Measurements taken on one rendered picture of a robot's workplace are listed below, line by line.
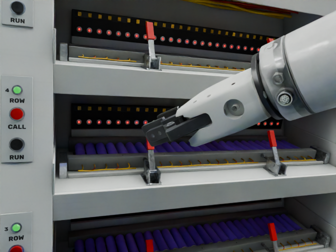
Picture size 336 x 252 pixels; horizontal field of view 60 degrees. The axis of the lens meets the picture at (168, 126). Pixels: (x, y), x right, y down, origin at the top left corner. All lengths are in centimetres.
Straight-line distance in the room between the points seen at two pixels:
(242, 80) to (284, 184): 37
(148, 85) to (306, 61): 28
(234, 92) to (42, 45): 30
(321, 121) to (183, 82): 40
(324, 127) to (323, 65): 52
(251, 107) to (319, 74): 7
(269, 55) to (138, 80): 25
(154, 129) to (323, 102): 20
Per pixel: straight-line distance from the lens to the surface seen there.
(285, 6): 69
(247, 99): 29
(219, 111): 30
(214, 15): 82
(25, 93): 47
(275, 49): 30
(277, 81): 29
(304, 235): 79
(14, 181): 47
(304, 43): 29
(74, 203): 48
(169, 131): 32
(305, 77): 28
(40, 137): 46
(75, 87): 48
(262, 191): 61
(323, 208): 82
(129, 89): 49
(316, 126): 81
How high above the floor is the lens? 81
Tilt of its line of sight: 1 degrees up
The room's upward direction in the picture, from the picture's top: straight up
